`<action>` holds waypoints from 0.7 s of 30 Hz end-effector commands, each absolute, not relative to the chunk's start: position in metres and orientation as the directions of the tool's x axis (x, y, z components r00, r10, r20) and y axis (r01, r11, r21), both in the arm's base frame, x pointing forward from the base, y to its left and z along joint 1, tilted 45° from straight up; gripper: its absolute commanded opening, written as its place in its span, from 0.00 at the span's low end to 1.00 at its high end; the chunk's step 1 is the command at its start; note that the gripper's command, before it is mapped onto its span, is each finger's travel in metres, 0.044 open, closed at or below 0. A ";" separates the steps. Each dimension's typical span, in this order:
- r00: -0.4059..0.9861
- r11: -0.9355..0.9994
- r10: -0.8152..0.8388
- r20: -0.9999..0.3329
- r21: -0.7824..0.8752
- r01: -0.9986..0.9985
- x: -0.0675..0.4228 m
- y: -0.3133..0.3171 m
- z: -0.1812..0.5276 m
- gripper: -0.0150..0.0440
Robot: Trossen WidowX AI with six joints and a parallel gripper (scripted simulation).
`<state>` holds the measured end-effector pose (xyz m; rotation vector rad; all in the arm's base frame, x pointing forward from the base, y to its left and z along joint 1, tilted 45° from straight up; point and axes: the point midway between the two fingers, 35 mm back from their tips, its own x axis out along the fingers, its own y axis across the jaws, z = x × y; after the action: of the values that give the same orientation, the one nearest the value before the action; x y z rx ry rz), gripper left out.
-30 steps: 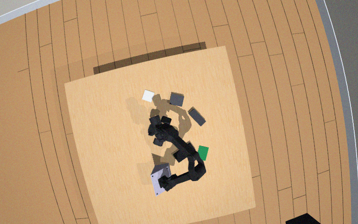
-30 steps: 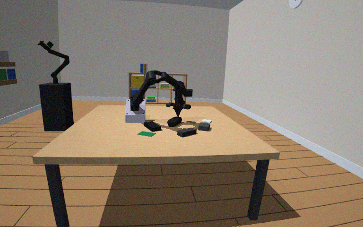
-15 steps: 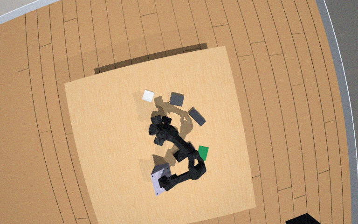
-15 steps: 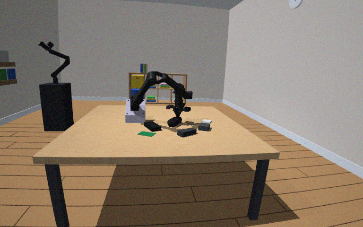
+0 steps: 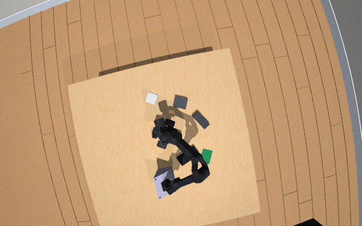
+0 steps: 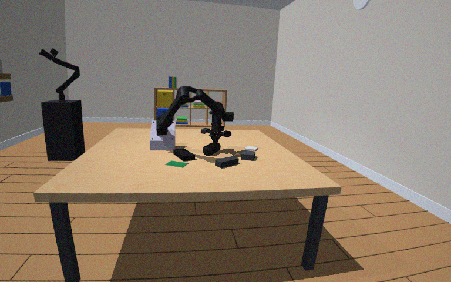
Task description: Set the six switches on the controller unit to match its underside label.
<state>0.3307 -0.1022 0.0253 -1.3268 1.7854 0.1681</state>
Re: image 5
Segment green rectangular block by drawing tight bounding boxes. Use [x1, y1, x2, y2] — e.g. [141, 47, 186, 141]
[202, 149, 213, 164]

